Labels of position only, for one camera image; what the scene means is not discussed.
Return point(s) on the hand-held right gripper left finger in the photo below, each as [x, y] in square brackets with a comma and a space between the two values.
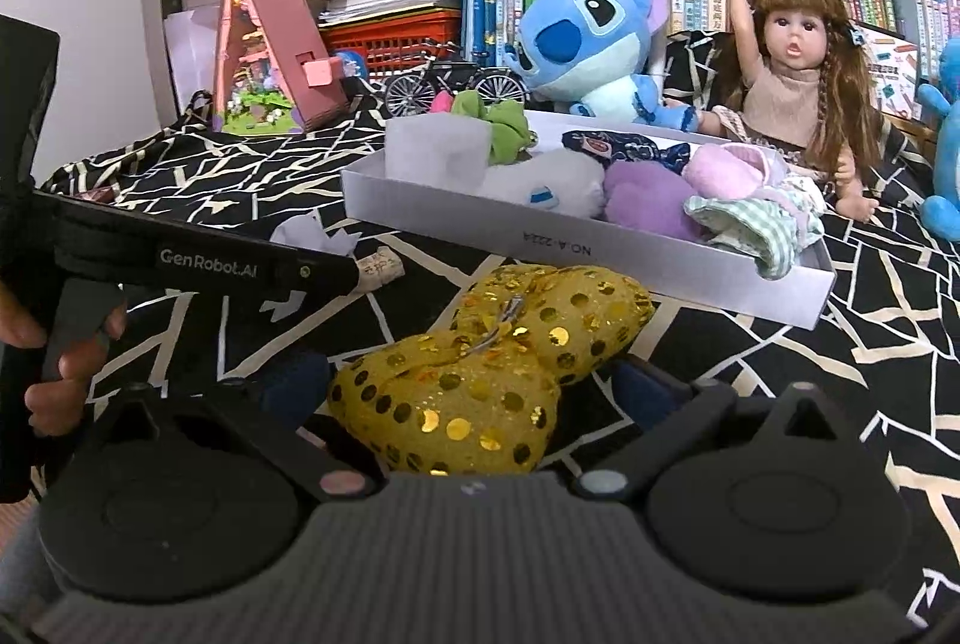
[296, 385]

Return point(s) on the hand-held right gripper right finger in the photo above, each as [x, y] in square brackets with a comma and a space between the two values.
[641, 389]

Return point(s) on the yellow sequined pouch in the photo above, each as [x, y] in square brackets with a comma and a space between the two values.
[465, 389]

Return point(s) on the purple plush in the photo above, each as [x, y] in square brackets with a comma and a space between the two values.
[652, 194]

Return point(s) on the white cardboard box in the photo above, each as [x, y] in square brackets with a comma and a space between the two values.
[525, 232]

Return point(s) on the green checkered cloth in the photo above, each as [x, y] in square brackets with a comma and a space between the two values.
[750, 224]

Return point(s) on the pink cloth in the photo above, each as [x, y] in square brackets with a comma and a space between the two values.
[724, 168]

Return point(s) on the navy patterned cloth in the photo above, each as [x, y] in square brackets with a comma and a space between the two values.
[637, 149]

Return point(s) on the green scrunchie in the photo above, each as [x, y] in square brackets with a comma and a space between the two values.
[502, 127]

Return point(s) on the person's left hand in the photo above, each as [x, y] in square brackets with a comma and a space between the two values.
[67, 389]

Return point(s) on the black patterned blanket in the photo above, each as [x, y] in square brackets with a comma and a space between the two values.
[225, 179]

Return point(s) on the small wooden tag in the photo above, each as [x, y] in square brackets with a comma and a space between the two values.
[382, 265]

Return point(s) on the crumpled white paper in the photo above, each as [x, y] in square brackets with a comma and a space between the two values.
[307, 232]

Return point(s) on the pink triangular dollhouse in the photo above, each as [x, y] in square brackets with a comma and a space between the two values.
[277, 29]

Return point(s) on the small blue toy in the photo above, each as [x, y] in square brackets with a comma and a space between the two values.
[352, 65]

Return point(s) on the red plastic basket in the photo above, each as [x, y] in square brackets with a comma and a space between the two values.
[390, 41]

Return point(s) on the brown-haired doll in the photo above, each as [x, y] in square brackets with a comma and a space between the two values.
[787, 89]

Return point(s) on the miniature black bicycle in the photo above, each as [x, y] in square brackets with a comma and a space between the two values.
[442, 74]

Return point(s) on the blue alien plush toy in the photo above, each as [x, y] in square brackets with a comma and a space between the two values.
[577, 37]

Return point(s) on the blue plush with white belly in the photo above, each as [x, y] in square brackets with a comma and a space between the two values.
[945, 112]

